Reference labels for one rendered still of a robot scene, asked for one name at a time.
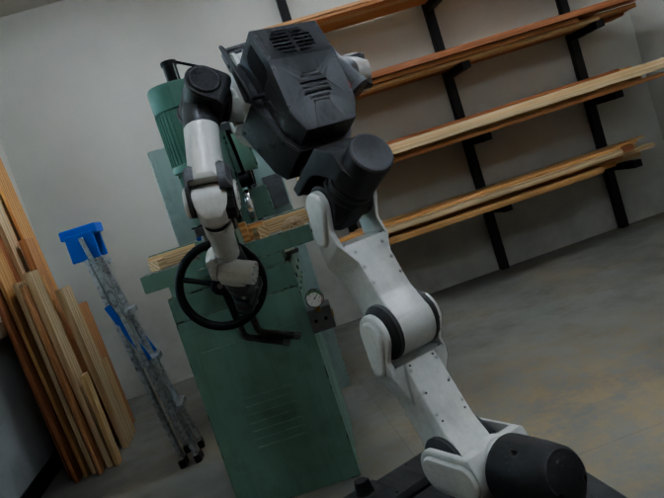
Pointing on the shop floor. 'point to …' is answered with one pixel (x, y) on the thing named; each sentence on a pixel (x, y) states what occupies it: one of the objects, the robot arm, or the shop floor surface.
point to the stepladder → (79, 243)
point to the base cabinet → (273, 401)
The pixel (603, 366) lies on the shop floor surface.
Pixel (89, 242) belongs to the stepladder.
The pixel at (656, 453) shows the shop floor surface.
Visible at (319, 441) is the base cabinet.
